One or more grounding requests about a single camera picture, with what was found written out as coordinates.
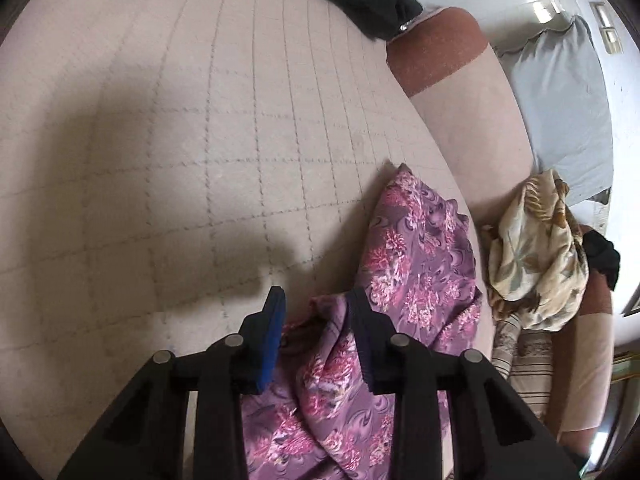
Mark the beige floral cloth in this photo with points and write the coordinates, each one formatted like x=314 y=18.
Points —
x=535 y=255

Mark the framed picture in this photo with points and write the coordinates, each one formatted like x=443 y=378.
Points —
x=632 y=302

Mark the purple floral garment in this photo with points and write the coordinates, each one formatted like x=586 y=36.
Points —
x=415 y=260

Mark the wall switch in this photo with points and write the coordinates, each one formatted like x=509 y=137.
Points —
x=606 y=27

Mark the striped beige blanket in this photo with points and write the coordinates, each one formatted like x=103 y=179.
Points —
x=520 y=360

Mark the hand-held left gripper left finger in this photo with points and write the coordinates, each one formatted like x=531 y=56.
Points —
x=267 y=340

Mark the grey pillow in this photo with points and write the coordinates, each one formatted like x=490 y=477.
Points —
x=560 y=100

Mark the small black cloth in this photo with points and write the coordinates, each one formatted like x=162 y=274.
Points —
x=602 y=257

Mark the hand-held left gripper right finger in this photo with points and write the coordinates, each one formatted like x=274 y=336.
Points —
x=362 y=340

